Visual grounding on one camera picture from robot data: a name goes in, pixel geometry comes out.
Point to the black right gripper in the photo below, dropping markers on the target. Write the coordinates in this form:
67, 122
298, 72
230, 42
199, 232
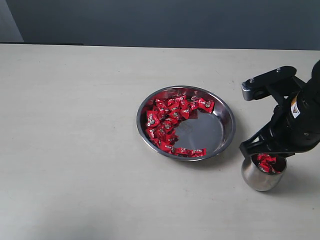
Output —
295, 124

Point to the red candy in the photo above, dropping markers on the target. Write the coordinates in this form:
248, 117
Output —
206, 105
266, 163
161, 105
152, 118
195, 153
167, 148

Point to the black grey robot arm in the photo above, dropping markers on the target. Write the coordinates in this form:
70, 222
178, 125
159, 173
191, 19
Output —
315, 72

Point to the stainless steel cup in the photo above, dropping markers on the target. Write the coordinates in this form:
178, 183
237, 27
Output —
259, 180

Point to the round steel plate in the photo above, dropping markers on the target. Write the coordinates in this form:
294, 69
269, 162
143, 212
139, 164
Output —
213, 131

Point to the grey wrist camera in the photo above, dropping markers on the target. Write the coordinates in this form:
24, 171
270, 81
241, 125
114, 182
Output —
255, 88

